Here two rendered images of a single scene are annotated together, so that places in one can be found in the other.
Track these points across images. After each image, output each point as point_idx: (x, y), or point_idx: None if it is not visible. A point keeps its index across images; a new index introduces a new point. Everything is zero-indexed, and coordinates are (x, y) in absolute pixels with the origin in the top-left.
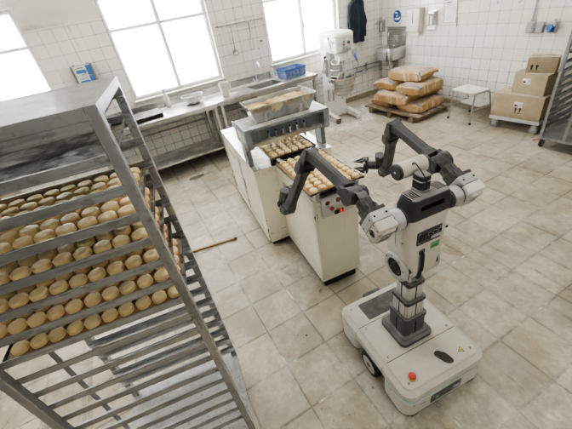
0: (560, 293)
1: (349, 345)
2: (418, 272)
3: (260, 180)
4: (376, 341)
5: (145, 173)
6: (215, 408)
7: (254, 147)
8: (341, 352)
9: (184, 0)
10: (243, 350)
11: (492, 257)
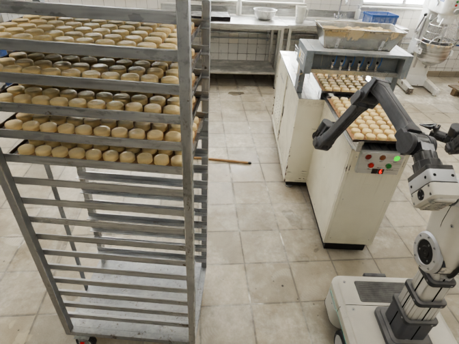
0: None
1: (324, 318)
2: (453, 271)
3: (300, 110)
4: (360, 327)
5: (198, 30)
6: (167, 302)
7: (310, 72)
8: (313, 321)
9: None
10: (213, 268)
11: None
